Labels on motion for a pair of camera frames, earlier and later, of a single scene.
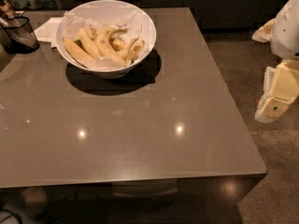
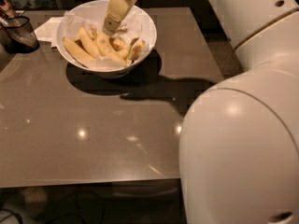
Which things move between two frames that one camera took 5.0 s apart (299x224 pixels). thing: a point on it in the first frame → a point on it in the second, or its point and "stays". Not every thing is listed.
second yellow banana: (88, 41) stays
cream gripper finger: (281, 86) → (120, 3)
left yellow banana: (78, 51) stays
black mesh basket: (17, 35) stays
